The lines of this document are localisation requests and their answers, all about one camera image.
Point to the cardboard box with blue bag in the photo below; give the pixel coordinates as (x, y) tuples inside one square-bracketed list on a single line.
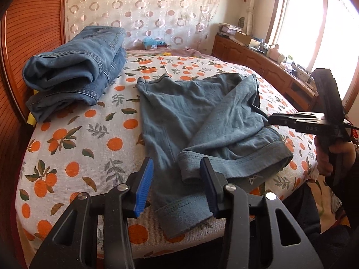
[(155, 44)]

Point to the grey-blue pants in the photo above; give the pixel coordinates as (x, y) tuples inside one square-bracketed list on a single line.
[(174, 112)]

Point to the person's dark clothing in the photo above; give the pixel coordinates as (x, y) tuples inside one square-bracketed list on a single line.
[(314, 243)]

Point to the circle pattern sheer curtain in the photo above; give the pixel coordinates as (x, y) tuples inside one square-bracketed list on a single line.
[(145, 8)]

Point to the orange fruit print bedsheet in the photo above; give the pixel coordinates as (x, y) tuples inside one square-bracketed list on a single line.
[(92, 134)]

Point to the flat cardboard box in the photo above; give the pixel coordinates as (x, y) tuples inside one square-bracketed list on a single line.
[(242, 37)]

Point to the window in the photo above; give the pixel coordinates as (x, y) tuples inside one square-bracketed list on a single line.
[(314, 19)]

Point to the wooden cabinet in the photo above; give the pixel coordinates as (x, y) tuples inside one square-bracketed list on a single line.
[(252, 61)]

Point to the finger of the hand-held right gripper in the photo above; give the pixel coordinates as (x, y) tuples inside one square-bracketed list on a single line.
[(308, 127), (283, 119)]

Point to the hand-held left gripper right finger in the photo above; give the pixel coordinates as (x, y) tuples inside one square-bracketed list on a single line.
[(209, 185)]

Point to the person's right hand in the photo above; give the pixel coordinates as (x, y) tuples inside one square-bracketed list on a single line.
[(322, 159)]

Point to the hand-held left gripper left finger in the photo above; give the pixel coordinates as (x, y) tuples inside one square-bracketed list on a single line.
[(144, 185)]

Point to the stack of papers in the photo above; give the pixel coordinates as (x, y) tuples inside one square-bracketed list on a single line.
[(228, 29)]

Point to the folded blue jeans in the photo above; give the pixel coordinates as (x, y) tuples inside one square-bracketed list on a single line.
[(75, 53), (73, 98)]

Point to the white window curtain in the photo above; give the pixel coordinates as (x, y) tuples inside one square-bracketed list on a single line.
[(249, 2)]

